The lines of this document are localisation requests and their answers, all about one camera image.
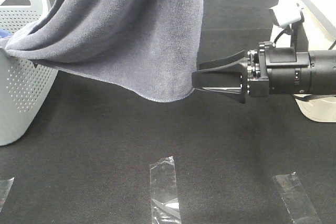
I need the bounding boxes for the grey perforated laundry basket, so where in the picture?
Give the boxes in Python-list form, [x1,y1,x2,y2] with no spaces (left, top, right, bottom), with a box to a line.
[1,0,58,146]

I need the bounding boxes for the left clear tape strip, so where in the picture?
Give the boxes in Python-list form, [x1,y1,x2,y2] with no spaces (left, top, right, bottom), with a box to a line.
[0,177,15,212]

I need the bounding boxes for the clear tape strip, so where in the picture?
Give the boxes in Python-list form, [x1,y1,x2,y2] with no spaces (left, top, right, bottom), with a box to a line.
[273,172,322,224]
[0,177,15,212]
[150,156,182,223]

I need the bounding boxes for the right clear tape strip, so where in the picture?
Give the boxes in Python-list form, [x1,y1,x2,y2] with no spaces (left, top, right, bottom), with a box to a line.
[273,172,322,224]

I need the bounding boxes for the centre clear tape strip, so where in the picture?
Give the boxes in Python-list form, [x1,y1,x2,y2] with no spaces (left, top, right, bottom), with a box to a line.
[150,156,182,223]

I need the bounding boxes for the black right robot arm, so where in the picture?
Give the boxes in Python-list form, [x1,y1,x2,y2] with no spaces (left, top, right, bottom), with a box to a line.
[192,41,335,103]

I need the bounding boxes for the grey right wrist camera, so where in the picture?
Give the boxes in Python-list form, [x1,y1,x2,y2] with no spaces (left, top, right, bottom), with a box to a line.
[268,3,304,28]

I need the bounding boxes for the blue towel in basket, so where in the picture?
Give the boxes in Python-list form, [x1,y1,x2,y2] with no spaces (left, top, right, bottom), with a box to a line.
[0,29,12,38]

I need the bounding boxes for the white plastic storage bin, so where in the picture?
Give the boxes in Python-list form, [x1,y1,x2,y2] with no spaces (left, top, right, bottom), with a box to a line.
[278,0,335,123]

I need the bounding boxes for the dark grey towel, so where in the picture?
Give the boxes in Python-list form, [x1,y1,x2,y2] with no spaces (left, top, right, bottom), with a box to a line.
[1,0,203,102]

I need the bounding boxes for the black felt table mat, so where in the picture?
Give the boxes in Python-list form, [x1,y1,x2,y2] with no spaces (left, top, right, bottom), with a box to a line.
[0,0,336,224]

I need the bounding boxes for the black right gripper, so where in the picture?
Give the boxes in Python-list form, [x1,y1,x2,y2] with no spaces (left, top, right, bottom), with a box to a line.
[192,41,311,104]

